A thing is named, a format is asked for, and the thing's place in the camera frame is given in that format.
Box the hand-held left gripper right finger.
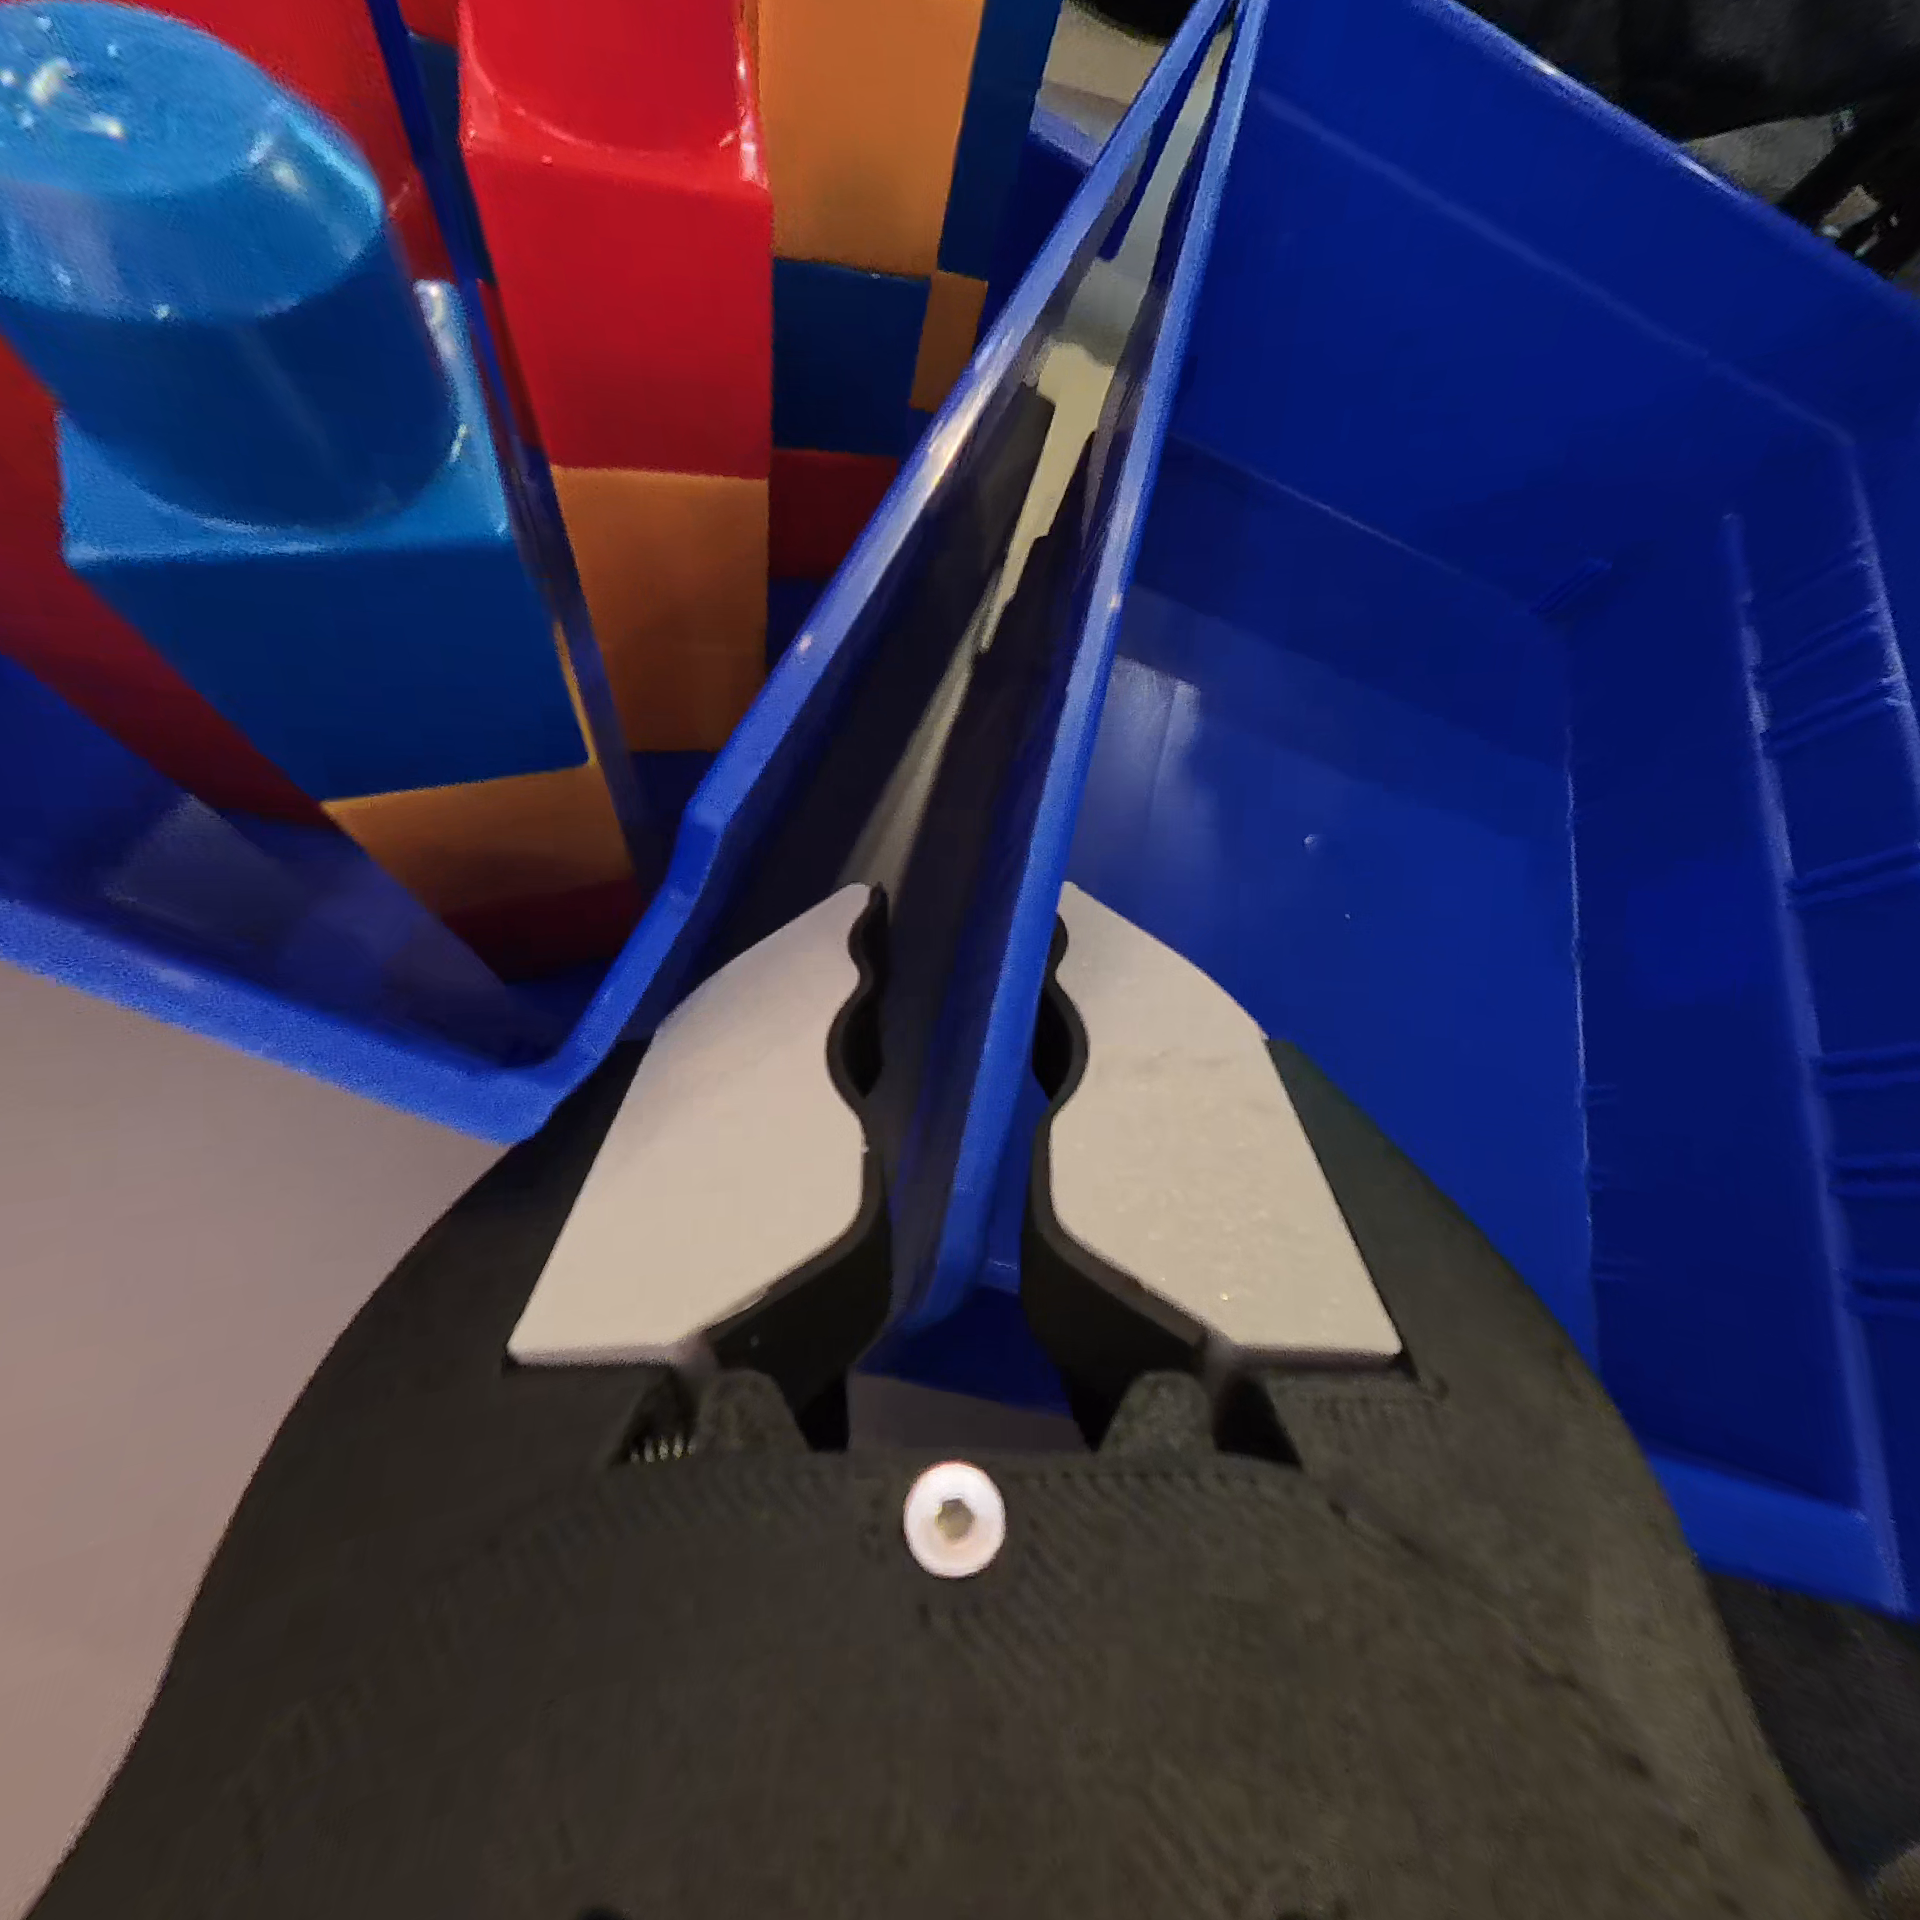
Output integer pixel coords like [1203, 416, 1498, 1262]
[1019, 881, 1407, 1453]

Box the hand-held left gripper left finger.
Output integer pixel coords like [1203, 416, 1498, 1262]
[506, 881, 898, 1453]

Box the grey desk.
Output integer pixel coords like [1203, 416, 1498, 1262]
[0, 960, 504, 1920]

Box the orange toy block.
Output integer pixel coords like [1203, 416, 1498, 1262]
[318, 747, 650, 926]
[911, 269, 993, 410]
[544, 462, 777, 758]
[746, 0, 980, 286]

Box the blue plastic bin with blocks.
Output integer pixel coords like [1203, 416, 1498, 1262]
[0, 0, 1247, 1148]

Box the blue toy block with stud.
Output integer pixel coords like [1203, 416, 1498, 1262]
[0, 0, 589, 782]

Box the small blue toy block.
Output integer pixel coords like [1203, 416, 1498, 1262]
[768, 255, 936, 459]

